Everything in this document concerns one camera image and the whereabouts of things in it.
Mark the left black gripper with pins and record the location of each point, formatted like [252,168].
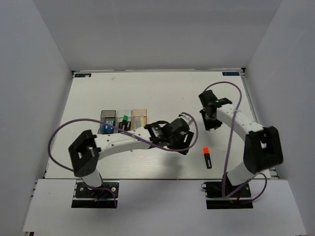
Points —
[183,145]

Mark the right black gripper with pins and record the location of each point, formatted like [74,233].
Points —
[209,125]

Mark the orange highlighter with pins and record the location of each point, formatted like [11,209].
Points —
[207,157]

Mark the pink highlighter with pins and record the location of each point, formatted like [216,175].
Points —
[128,126]

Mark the green highlighter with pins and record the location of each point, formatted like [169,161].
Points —
[123,123]

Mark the blue stationery block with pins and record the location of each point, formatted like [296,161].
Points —
[108,128]

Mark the light blue marker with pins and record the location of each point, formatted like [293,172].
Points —
[137,122]

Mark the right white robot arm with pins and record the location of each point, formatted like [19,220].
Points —
[262,146]

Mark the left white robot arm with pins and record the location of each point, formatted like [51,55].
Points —
[89,148]

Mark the right blue corner label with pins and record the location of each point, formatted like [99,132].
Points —
[230,74]

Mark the blue corner label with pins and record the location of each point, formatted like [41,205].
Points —
[82,75]
[230,74]

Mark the tan plastic container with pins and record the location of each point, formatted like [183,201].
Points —
[142,113]

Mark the clear plastic container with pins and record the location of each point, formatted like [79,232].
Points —
[121,113]

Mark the dark grey plastic container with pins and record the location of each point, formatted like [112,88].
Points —
[106,114]

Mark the left blue corner label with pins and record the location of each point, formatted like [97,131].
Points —
[82,75]

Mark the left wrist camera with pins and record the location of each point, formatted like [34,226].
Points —
[186,118]

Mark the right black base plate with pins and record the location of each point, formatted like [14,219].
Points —
[242,199]

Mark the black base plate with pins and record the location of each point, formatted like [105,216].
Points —
[242,199]
[83,197]

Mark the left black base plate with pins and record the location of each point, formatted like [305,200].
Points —
[83,197]

